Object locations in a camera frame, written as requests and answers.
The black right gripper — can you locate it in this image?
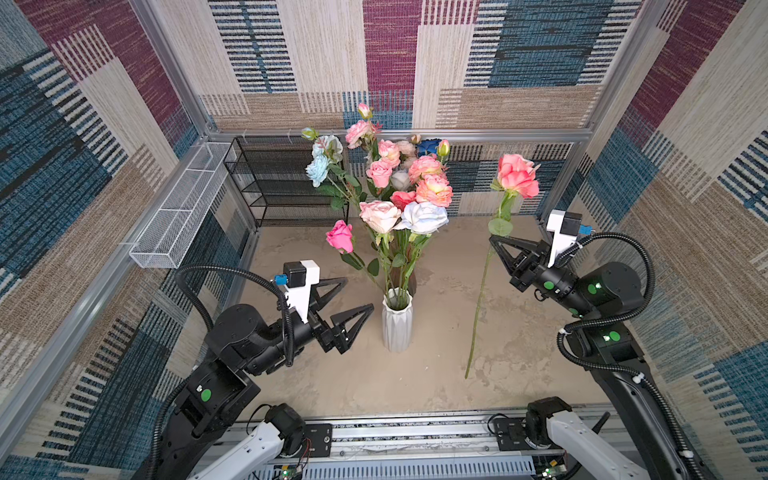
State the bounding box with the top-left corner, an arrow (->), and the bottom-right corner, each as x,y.
488,234 -> 594,320

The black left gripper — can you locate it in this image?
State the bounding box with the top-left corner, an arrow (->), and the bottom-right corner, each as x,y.
244,277 -> 370,380

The white ribbed ceramic vase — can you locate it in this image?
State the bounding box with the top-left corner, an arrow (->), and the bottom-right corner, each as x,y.
382,288 -> 413,353

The coral pink rose stem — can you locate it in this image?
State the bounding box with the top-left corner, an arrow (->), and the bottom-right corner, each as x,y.
464,154 -> 540,379

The magenta rose stem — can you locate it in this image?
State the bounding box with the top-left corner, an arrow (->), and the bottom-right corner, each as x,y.
326,220 -> 393,300

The white rose leafy stem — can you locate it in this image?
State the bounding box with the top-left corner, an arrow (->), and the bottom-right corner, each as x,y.
395,202 -> 449,308

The pink rose tall stem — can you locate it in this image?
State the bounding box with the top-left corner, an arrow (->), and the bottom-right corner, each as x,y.
359,200 -> 401,299

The pink yellow peony spray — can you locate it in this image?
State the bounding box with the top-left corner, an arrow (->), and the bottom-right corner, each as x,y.
408,140 -> 453,208

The white blue rose spray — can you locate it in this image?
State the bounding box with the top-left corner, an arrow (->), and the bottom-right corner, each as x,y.
301,127 -> 364,210

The white single rose stem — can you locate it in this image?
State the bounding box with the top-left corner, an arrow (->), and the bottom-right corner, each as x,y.
390,170 -> 411,191

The blue rose stem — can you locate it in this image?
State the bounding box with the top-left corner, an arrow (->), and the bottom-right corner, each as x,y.
416,139 -> 442,158

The pink ribbed glass vase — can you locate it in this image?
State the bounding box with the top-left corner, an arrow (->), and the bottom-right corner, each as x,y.
390,267 -> 417,297

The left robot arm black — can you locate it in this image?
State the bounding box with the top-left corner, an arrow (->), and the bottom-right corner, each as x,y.
133,260 -> 375,479

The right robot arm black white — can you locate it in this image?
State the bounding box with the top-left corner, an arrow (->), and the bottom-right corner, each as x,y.
489,232 -> 714,479

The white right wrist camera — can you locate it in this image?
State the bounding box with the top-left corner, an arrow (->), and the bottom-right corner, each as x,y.
546,210 -> 593,267

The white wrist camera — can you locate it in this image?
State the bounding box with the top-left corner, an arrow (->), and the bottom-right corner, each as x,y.
546,210 -> 593,267
274,260 -> 320,324

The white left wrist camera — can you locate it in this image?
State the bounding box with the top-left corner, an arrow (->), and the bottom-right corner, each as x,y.
274,260 -> 320,324

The black wire mesh shelf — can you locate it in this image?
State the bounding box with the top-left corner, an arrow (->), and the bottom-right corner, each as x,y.
223,137 -> 349,227

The white wire mesh basket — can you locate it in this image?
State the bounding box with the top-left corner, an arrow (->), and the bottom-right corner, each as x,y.
129,142 -> 230,269

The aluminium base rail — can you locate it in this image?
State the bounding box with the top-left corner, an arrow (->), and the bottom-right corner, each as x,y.
203,407 -> 661,480

